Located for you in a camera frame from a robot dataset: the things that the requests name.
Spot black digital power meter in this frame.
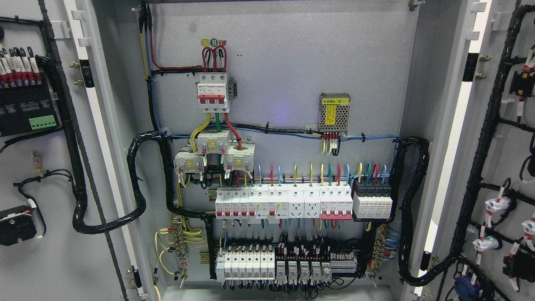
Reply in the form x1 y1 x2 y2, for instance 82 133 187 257
0 76 60 137

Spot black wire harness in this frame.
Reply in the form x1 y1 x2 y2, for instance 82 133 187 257
393 135 454 286
38 54 216 280

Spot black right wire harness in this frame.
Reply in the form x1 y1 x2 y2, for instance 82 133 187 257
393 135 454 286

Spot white current transformers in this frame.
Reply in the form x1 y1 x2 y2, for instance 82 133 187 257
174 130 255 179

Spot grey cabinet door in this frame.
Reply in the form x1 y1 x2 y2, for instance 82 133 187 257
1 0 139 301
395 0 534 301

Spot metal mesh power supply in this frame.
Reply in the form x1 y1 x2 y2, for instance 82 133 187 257
318 93 350 133

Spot white socket breaker row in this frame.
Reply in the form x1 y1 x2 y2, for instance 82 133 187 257
215 183 353 224

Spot black left wire harness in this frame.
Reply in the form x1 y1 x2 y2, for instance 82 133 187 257
38 54 216 280

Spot black white surge protector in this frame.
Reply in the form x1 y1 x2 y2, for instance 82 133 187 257
352 181 393 224

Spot lower relay terminal row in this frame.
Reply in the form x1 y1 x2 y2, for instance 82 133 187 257
213 234 361 293

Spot red main circuit breaker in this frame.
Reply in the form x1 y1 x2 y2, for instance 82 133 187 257
196 72 237 114

